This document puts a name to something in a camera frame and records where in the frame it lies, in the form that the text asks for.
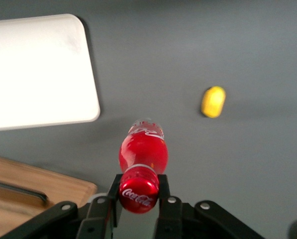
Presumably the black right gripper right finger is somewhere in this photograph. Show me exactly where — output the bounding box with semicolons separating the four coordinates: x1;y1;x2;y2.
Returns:
153;174;263;239

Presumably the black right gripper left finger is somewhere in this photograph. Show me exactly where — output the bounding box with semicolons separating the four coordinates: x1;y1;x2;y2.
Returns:
0;174;123;239

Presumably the yellow lemon-shaped object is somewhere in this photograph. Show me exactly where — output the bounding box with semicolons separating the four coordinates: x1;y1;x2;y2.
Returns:
200;86;226;119

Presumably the red coke bottle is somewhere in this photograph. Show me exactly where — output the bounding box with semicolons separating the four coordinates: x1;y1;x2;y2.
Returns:
118;117;169;215

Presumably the white cutting board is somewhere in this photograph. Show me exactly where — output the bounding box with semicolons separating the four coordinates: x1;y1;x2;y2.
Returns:
0;13;101;132

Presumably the wooden board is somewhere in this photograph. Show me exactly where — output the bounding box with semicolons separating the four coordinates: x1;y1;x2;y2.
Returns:
0;155;99;239

